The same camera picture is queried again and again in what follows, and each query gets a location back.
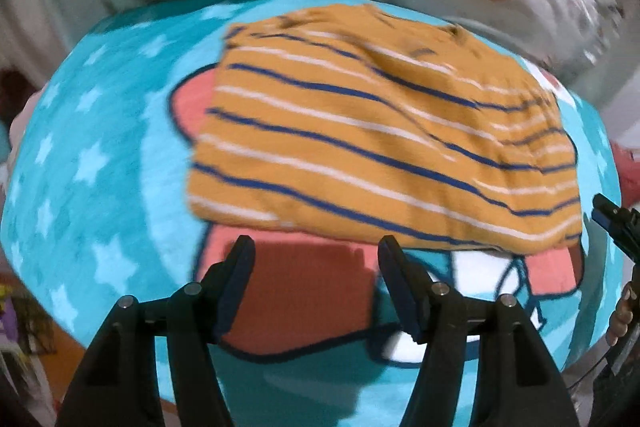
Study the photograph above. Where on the person's right hand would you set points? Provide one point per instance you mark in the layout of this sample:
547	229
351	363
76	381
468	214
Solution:
619	314

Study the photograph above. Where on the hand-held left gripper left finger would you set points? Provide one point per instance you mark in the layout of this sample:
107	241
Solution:
236	289

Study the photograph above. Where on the orange striped shirt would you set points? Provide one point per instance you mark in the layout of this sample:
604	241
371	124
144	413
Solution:
380	147

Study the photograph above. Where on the red cloth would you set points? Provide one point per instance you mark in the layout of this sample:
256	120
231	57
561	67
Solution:
627	167

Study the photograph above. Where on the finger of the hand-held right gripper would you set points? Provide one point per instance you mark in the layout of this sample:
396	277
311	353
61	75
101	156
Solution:
605	219

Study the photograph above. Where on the blue star-print fluffy blanket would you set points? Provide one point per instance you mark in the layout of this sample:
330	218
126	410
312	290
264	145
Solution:
110	187

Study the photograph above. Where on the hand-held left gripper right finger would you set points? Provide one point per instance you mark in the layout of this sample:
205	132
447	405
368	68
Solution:
401	292

